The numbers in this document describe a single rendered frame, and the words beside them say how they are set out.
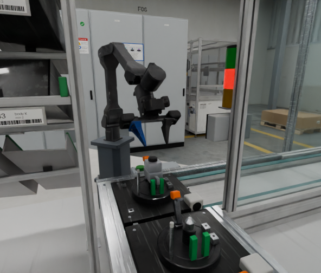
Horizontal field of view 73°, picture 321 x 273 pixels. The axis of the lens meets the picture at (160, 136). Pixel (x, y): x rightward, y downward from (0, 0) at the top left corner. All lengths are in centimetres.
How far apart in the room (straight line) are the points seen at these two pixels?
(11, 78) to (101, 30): 322
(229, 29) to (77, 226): 992
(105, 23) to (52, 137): 189
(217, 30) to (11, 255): 971
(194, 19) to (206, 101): 512
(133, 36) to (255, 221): 332
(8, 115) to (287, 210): 81
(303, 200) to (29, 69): 87
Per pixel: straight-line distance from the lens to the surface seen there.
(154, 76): 63
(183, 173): 92
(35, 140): 374
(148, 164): 66
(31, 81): 45
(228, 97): 60
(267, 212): 80
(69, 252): 74
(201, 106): 485
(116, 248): 57
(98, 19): 367
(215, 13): 1000
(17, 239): 85
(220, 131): 60
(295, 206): 89
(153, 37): 382
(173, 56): 391
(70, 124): 57
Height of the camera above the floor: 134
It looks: 16 degrees down
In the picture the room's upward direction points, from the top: straight up
